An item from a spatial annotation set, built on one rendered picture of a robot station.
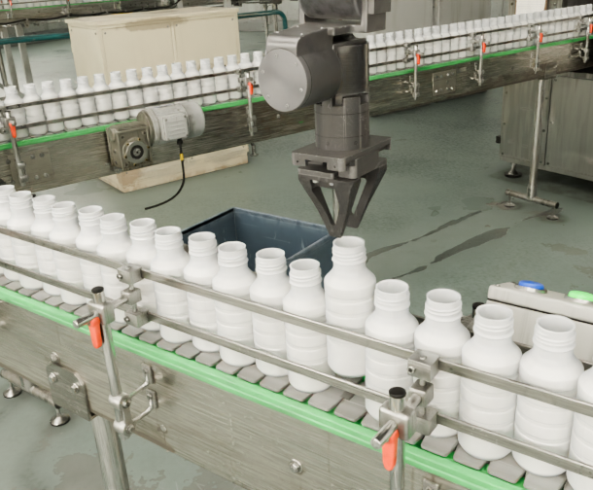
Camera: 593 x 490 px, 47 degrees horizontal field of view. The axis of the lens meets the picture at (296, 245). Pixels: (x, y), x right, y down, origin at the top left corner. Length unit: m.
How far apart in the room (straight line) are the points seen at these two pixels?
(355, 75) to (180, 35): 4.48
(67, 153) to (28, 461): 1.04
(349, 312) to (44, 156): 1.81
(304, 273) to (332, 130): 0.19
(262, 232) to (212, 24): 3.74
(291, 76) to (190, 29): 4.56
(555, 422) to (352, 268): 0.26
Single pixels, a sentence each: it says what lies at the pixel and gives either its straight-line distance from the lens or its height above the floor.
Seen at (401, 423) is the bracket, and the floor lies 1.08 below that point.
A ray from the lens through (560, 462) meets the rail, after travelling 0.74.
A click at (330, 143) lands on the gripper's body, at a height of 1.33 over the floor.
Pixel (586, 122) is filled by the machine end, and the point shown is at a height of 0.48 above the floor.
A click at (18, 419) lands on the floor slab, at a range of 2.78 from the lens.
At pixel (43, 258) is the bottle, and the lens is 1.20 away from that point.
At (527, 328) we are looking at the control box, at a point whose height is 1.09.
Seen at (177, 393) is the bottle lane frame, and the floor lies 0.94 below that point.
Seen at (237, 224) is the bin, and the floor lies 0.91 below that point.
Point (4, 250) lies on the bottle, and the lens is 1.30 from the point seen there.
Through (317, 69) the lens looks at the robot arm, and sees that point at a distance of 0.64.
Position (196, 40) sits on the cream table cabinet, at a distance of 5.22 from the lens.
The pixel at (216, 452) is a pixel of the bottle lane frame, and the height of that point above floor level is 0.86.
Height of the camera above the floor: 1.50
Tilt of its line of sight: 23 degrees down
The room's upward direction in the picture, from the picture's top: 3 degrees counter-clockwise
